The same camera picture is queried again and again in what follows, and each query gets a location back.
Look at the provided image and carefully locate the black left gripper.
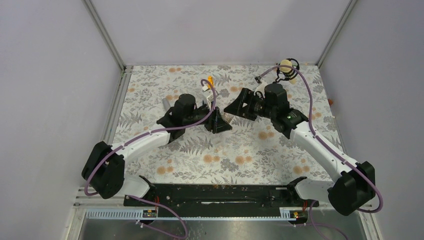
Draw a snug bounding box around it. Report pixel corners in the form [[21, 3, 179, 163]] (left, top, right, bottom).
[[184, 100, 232, 134]]

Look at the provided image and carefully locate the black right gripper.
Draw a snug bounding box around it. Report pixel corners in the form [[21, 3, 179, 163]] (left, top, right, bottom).
[[223, 87, 276, 122]]

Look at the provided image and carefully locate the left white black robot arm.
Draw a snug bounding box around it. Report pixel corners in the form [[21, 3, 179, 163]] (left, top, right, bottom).
[[81, 94, 232, 206]]

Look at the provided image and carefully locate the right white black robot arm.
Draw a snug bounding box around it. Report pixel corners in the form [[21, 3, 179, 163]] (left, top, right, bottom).
[[224, 83, 378, 216]]

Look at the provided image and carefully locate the blue yellow toy block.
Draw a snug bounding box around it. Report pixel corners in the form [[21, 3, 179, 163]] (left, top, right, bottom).
[[207, 75, 215, 88]]

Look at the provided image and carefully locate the floral patterned table mat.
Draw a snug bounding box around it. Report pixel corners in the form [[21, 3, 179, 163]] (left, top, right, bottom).
[[113, 65, 330, 185]]

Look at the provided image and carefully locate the cream foam studio microphone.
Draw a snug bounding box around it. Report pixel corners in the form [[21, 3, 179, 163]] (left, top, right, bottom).
[[275, 58, 300, 83]]

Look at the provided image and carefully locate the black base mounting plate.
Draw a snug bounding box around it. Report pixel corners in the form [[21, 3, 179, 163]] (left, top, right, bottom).
[[123, 177, 313, 213]]

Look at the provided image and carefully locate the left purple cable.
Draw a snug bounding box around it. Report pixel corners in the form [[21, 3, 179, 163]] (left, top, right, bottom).
[[83, 78, 218, 239]]

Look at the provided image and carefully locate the purple cable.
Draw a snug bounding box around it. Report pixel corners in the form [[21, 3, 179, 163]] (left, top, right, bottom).
[[255, 65, 384, 240], [83, 78, 218, 239]]

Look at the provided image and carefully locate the white slotted cable duct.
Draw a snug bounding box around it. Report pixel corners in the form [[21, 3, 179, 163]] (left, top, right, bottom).
[[85, 207, 298, 221]]

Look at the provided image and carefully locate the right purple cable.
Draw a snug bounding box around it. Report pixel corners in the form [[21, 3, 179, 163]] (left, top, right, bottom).
[[255, 65, 384, 240]]

